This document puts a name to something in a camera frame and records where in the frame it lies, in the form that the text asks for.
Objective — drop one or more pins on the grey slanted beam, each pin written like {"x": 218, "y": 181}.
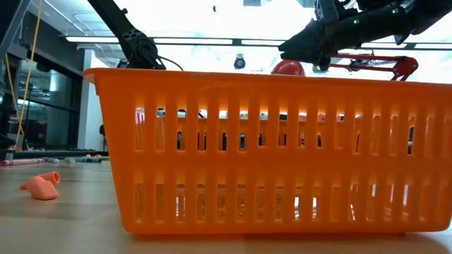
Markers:
{"x": 14, "y": 24}

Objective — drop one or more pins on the orange plastic basket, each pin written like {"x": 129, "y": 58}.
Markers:
{"x": 226, "y": 166}

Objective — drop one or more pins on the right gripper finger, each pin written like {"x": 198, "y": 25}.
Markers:
{"x": 300, "y": 57}
{"x": 302, "y": 40}

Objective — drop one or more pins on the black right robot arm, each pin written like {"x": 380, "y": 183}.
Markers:
{"x": 406, "y": 17}

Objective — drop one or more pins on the red desk lamp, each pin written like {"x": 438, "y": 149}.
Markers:
{"x": 287, "y": 68}

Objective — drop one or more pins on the white crayon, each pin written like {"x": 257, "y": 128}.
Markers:
{"x": 51, "y": 160}

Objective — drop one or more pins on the ceiling light strip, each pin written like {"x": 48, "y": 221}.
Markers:
{"x": 141, "y": 40}

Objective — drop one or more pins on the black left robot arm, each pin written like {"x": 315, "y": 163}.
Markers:
{"x": 137, "y": 46}

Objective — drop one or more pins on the pink crayon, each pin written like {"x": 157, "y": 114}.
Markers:
{"x": 21, "y": 162}

